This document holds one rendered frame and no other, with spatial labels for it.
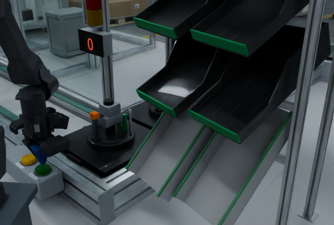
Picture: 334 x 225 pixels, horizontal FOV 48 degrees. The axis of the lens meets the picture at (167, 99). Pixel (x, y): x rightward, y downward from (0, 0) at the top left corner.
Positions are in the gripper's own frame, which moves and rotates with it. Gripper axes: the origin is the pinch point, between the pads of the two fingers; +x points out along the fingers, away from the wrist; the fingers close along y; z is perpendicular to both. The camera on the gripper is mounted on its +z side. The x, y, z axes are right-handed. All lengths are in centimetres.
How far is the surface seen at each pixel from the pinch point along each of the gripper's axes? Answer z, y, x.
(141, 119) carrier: 35.8, 0.5, 4.8
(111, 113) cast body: 20.1, -4.0, -4.8
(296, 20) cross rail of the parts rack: 25, -51, -38
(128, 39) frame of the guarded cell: 122, 101, 16
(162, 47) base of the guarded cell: 128, 77, 17
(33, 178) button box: -3.7, -0.9, 5.4
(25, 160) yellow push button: -1.8, 6.0, 4.3
